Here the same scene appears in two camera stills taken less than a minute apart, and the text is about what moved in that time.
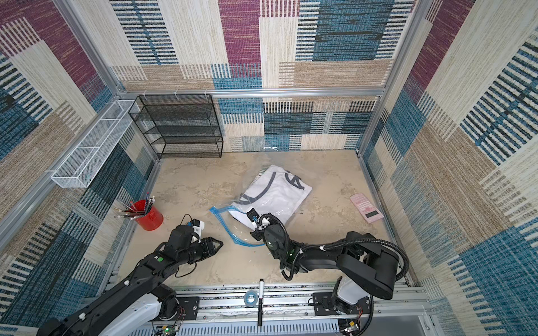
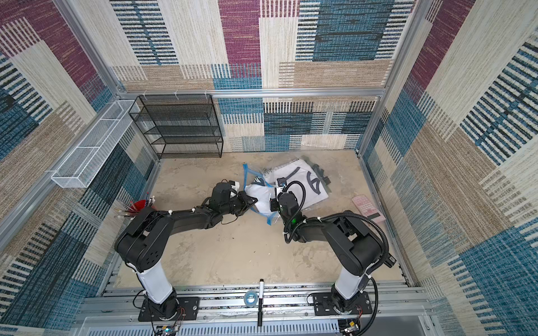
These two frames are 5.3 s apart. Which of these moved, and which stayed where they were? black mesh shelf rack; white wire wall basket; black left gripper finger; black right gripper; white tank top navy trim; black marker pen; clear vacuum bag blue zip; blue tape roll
Moved: black left gripper finger; clear vacuum bag blue zip; white tank top navy trim; black right gripper
Stayed: blue tape roll; white wire wall basket; black mesh shelf rack; black marker pen
